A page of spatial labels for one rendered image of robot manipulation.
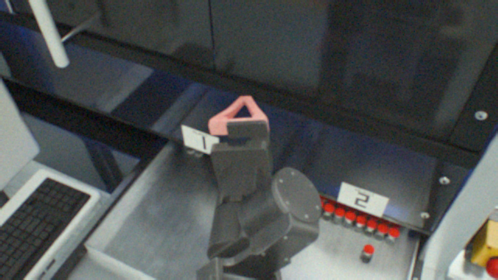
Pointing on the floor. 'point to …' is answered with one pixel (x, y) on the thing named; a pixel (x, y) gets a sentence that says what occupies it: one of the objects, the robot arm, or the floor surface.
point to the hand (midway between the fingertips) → (250, 129)
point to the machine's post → (464, 212)
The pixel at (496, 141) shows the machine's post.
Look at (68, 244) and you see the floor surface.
